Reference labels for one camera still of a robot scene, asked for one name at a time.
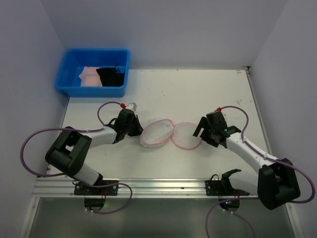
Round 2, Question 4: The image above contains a white mesh laundry bag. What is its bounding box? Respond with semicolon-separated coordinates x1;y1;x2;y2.
140;119;202;150

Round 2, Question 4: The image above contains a black garment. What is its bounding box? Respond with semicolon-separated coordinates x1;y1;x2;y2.
96;64;125;87

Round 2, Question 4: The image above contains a pink bra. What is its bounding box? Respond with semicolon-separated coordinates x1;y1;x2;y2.
79;66;103;87

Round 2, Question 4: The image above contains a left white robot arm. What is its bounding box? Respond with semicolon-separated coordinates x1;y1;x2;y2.
45;108;143;187

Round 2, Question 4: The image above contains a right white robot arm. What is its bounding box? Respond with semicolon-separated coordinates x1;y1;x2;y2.
193;111;301;210

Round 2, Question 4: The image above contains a blue plastic bin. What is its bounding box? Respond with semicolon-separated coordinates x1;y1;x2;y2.
55;48;130;98

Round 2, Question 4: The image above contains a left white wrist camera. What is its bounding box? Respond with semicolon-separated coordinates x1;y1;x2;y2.
124;103;137;115

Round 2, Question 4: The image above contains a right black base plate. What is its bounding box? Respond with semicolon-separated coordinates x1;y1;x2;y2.
205;179;250;196

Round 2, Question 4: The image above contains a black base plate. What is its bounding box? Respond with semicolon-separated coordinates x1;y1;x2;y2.
205;179;250;196
74;179;118;196

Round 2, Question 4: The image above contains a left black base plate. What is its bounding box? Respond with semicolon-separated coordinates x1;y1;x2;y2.
74;179;118;196

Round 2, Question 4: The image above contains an aluminium mounting rail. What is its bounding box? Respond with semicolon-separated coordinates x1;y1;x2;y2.
31;177;208;198

